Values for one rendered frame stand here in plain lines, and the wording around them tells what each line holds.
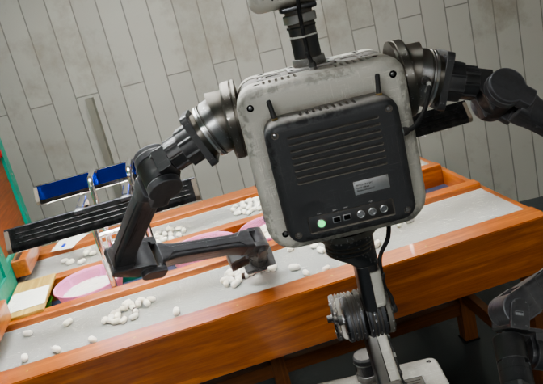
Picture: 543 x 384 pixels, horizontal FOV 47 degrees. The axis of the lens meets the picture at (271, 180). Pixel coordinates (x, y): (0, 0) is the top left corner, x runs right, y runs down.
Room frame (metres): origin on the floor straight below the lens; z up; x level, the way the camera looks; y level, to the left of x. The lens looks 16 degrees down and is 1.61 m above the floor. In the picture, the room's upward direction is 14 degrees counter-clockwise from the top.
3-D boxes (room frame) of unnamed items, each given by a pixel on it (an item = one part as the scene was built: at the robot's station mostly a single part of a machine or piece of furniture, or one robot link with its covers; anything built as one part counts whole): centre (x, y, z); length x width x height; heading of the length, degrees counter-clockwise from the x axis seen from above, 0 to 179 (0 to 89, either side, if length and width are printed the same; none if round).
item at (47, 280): (2.15, 0.97, 0.77); 0.33 x 0.15 x 0.01; 8
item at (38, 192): (2.48, 0.63, 1.08); 0.62 x 0.08 x 0.07; 98
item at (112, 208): (1.93, 0.55, 1.08); 0.62 x 0.08 x 0.07; 98
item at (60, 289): (2.18, 0.76, 0.72); 0.27 x 0.27 x 0.10
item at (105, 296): (2.11, 0.13, 0.71); 1.81 x 0.05 x 0.11; 98
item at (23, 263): (2.48, 1.07, 0.83); 0.30 x 0.06 x 0.07; 8
